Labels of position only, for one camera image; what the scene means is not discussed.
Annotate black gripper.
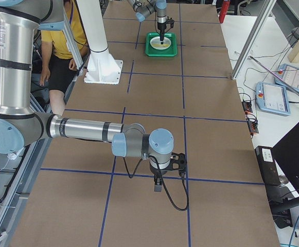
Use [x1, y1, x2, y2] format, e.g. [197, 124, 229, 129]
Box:
[150, 165, 168, 192]
[158, 22, 166, 44]

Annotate yellow plastic spoon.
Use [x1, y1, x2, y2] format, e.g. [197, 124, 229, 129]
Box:
[152, 44, 170, 50]

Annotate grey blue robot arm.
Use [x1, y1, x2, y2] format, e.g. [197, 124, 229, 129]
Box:
[128, 0, 168, 44]
[0, 1, 173, 191]

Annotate white round plate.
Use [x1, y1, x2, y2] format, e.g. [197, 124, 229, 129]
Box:
[150, 36, 171, 47]

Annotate green plastic tray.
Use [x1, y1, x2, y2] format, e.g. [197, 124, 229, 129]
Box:
[145, 32, 178, 57]

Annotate red cylinder tube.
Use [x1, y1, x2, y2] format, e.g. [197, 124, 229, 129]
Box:
[219, 0, 230, 24]

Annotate person in yellow shirt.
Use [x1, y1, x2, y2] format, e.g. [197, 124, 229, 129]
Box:
[40, 1, 89, 115]

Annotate orange black connector strip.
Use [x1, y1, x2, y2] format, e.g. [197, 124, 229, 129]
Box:
[241, 100, 259, 137]

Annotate black desktop box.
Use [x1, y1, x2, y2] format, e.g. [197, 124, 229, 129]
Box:
[255, 146, 280, 186]

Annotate near blue teach pendant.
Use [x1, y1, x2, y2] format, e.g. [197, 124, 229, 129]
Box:
[256, 82, 291, 116]

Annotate blue teach pendant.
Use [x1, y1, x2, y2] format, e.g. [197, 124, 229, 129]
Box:
[277, 63, 299, 92]
[256, 82, 291, 116]

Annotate black monitor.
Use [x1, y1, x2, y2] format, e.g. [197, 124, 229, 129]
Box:
[271, 122, 299, 214]

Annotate far blue teach pendant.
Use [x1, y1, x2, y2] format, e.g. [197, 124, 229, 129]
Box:
[277, 63, 299, 92]

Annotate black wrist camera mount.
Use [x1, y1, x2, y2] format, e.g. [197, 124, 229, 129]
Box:
[166, 17, 174, 29]
[167, 152, 187, 178]

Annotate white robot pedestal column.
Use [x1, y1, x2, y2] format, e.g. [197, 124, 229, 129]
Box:
[77, 0, 123, 85]

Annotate aluminium frame post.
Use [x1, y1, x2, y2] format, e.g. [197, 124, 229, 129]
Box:
[231, 0, 276, 80]

